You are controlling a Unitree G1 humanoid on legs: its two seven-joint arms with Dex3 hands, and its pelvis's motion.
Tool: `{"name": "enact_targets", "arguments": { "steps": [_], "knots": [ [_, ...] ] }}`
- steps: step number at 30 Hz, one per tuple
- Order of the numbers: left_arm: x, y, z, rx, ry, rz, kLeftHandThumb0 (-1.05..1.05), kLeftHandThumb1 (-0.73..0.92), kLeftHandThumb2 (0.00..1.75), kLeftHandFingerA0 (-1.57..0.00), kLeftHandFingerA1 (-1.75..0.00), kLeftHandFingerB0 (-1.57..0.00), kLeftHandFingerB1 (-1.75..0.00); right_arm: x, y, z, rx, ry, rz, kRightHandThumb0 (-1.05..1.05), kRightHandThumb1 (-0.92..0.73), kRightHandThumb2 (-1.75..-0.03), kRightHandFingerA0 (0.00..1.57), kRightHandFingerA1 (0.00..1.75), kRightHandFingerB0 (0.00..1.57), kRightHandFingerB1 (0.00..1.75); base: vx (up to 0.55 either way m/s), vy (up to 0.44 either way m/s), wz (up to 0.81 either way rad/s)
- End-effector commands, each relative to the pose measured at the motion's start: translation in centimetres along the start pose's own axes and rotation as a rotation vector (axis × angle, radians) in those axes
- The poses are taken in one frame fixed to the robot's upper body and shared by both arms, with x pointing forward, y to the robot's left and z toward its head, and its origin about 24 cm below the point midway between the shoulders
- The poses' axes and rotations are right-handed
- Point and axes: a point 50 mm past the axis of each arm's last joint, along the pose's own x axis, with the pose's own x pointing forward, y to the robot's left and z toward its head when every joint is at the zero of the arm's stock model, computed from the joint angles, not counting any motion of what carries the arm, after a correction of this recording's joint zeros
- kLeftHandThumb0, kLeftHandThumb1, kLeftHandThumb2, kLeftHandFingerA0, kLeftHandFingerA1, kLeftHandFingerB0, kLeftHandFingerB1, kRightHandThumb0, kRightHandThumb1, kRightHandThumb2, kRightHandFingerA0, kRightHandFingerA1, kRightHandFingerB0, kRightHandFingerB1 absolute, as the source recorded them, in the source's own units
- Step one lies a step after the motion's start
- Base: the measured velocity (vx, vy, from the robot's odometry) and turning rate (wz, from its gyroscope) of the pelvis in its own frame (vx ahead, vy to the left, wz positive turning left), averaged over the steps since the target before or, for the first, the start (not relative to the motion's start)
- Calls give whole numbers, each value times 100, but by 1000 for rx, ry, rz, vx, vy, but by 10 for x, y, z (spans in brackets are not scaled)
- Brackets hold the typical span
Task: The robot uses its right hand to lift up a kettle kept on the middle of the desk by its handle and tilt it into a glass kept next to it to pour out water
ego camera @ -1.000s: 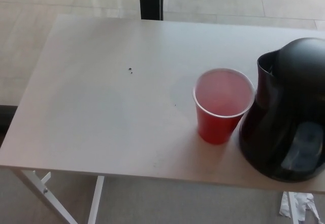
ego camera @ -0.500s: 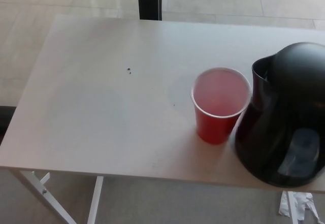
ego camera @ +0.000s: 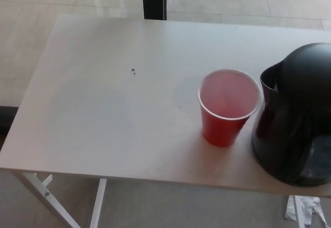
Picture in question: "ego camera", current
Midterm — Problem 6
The black electric kettle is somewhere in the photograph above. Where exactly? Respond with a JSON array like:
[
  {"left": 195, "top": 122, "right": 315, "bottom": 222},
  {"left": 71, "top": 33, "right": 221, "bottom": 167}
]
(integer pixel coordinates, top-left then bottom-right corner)
[{"left": 251, "top": 42, "right": 331, "bottom": 187}]

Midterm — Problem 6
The crumpled white paper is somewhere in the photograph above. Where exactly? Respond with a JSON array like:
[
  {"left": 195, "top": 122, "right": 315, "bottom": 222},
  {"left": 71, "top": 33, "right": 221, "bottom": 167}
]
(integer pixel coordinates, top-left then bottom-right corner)
[{"left": 284, "top": 195, "right": 327, "bottom": 225}]

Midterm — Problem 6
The red plastic cup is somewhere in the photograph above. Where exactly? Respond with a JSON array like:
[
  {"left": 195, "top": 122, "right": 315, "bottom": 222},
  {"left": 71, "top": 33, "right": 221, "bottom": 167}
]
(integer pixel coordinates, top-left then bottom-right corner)
[{"left": 197, "top": 68, "right": 264, "bottom": 148}]

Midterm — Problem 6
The white table leg brace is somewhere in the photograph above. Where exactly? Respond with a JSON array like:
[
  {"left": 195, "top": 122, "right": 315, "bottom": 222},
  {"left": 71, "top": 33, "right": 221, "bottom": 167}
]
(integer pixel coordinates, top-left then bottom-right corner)
[{"left": 36, "top": 175, "right": 54, "bottom": 187}]

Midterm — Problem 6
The white slanted table leg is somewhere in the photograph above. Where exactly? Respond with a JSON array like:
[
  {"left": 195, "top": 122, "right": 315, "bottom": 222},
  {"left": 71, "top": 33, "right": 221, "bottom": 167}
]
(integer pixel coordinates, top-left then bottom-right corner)
[{"left": 15, "top": 172, "right": 80, "bottom": 228}]

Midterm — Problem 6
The white straight table leg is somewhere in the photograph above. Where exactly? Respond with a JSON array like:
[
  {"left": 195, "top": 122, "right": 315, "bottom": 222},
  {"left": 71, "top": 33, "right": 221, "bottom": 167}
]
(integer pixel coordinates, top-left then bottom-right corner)
[{"left": 89, "top": 178, "right": 108, "bottom": 228}]

